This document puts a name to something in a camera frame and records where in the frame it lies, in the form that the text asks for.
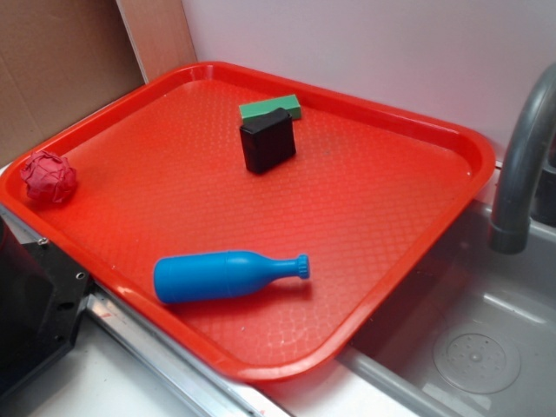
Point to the silver metal rail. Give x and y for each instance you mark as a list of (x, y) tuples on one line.
[(122, 366)]

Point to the grey plastic sink basin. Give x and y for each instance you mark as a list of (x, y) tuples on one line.
[(468, 332)]

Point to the green rectangular block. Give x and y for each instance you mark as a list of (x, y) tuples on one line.
[(290, 103)]

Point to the blue plastic bottle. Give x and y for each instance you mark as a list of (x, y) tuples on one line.
[(221, 275)]

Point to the red plastic tray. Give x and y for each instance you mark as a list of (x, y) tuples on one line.
[(161, 172)]

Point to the brown cardboard panel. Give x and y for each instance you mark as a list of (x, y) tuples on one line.
[(64, 60)]

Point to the black box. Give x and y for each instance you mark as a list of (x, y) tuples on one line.
[(268, 141)]

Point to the crumpled red paper ball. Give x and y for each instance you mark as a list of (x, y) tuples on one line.
[(48, 177)]

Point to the grey toy faucet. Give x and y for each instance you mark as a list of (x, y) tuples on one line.
[(526, 186)]

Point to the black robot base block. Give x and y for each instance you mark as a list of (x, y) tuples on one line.
[(43, 295)]

